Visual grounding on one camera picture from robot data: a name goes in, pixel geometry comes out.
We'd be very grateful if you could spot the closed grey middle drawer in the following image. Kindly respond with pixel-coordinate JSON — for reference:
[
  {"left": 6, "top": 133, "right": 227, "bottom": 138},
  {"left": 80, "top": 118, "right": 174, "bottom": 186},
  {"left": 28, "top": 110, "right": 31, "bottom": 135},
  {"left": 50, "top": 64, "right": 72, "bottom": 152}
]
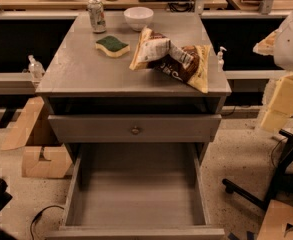
[{"left": 48, "top": 114, "right": 221, "bottom": 143}]

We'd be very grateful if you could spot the clear plastic bottle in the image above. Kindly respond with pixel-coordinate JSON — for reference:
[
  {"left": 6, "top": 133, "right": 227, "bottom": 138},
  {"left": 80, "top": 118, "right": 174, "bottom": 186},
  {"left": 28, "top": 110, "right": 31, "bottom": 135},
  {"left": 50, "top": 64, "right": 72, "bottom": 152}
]
[{"left": 28, "top": 55, "right": 45, "bottom": 81}]

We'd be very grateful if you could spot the white pump bottle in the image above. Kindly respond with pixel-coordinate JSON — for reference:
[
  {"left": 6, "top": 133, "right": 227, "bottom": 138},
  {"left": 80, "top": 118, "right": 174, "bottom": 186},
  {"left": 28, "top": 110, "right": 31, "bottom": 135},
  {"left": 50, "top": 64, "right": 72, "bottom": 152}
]
[{"left": 217, "top": 46, "right": 227, "bottom": 71}]

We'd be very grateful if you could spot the silver soda can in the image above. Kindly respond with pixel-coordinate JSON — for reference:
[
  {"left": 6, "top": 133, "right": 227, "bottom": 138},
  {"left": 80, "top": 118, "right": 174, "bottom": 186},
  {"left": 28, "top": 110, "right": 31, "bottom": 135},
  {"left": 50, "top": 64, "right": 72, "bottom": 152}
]
[{"left": 87, "top": 0, "right": 106, "bottom": 33}]

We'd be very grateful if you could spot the black floor cable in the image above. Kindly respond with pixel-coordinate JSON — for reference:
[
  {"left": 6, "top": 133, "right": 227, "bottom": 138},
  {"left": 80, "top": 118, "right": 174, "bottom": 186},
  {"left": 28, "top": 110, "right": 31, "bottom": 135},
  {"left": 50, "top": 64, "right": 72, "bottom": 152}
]
[{"left": 29, "top": 204, "right": 65, "bottom": 240}]

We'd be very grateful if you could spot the white bowl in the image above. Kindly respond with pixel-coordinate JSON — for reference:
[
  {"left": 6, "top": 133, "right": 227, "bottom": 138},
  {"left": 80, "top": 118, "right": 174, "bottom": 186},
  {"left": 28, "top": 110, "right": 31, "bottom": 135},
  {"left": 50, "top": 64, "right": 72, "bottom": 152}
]
[{"left": 124, "top": 7, "right": 154, "bottom": 31}]

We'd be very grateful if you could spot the yellow foam block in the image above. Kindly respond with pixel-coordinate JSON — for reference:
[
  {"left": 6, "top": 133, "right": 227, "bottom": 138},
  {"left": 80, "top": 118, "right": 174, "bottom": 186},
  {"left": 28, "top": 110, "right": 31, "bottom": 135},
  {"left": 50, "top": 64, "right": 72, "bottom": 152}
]
[{"left": 260, "top": 73, "right": 293, "bottom": 133}]

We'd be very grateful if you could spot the cardboard box left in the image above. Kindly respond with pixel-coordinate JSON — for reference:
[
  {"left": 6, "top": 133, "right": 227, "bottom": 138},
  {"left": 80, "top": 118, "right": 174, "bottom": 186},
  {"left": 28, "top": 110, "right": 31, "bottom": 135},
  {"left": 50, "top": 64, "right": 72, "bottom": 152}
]
[{"left": 1, "top": 97, "right": 72, "bottom": 179}]

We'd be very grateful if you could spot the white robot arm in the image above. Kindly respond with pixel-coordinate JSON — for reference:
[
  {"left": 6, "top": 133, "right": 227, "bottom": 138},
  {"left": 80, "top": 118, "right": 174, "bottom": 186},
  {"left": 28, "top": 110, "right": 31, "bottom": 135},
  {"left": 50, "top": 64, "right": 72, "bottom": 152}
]
[{"left": 253, "top": 10, "right": 293, "bottom": 71}]

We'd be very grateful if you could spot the cardboard piece bottom right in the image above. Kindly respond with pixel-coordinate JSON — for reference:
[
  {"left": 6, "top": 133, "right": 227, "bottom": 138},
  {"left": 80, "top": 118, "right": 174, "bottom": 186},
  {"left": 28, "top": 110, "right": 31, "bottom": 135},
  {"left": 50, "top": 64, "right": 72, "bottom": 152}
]
[{"left": 257, "top": 200, "right": 293, "bottom": 240}]

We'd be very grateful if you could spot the grey drawer cabinet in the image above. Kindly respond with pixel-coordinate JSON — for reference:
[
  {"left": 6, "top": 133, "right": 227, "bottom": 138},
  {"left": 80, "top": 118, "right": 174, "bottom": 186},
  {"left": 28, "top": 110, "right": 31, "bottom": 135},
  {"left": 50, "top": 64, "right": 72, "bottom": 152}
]
[{"left": 36, "top": 14, "right": 231, "bottom": 157}]

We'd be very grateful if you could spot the open grey bottom drawer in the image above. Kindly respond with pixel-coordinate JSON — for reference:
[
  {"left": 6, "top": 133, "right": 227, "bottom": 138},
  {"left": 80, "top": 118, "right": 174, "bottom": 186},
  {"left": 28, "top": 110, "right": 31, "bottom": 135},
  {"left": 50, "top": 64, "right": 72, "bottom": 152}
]
[{"left": 46, "top": 143, "right": 225, "bottom": 240}]

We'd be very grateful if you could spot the black stand base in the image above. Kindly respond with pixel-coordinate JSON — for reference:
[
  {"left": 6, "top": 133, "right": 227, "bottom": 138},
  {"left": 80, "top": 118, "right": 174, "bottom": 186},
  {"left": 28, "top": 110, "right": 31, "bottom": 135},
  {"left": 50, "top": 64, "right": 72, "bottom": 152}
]
[{"left": 222, "top": 129, "right": 293, "bottom": 211}]

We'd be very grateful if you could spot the brown yellow chip bag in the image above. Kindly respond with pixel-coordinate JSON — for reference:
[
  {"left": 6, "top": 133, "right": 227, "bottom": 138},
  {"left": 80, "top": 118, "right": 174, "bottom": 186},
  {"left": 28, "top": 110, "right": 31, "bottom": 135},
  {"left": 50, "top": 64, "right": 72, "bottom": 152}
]
[{"left": 129, "top": 27, "right": 211, "bottom": 93}]

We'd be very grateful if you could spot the green yellow sponge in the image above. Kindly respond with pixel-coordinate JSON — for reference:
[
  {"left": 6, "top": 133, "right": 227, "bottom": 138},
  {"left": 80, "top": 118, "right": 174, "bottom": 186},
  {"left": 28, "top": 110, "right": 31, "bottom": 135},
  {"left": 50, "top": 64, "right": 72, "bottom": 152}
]
[{"left": 95, "top": 36, "right": 130, "bottom": 58}]

